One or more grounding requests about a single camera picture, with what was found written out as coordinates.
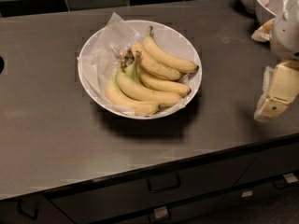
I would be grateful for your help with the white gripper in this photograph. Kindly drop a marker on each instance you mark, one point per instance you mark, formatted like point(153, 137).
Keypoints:
point(286, 36)

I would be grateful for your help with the yellow banana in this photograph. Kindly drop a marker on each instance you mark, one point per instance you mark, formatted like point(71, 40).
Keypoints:
point(156, 52)
point(118, 98)
point(153, 67)
point(139, 92)
point(159, 84)

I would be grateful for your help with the paper in right bowl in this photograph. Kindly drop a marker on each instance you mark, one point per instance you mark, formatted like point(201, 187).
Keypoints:
point(275, 6)

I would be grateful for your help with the large white bowl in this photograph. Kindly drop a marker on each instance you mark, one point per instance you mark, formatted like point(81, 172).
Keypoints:
point(93, 84)

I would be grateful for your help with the white drawer label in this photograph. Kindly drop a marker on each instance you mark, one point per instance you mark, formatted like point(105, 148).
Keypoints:
point(246, 194)

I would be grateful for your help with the white paper liner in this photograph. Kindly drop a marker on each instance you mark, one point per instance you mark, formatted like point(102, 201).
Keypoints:
point(102, 50)

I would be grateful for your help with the right drawer handle with label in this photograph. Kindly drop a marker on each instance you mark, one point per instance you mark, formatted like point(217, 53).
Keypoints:
point(287, 181)

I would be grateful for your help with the drawer handle with label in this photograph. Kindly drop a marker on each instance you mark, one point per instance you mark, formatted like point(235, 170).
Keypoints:
point(287, 181)
point(159, 214)

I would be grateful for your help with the middle drawer handle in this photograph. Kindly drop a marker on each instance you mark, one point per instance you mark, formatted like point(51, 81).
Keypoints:
point(161, 183)

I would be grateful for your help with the lower drawer handle with label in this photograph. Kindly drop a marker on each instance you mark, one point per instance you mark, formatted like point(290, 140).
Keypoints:
point(159, 214)

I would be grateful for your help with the left drawer handle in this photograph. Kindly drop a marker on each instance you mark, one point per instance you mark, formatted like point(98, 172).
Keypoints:
point(27, 209)

